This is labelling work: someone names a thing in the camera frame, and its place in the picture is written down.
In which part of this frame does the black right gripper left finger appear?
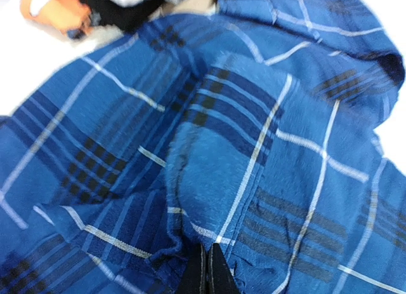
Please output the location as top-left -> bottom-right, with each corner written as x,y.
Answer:
181,244 -> 207,294

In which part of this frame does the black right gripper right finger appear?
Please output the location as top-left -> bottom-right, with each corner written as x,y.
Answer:
207,243 -> 239,294

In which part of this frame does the blue plaid flannel shirt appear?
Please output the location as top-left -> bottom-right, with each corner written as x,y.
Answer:
1,0 -> 405,293

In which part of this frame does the black shirt with white letters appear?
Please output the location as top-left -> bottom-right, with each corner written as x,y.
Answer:
80,0 -> 164,33

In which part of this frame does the orange white printed shirt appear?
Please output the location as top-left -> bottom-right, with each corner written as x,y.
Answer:
20,0 -> 93,39

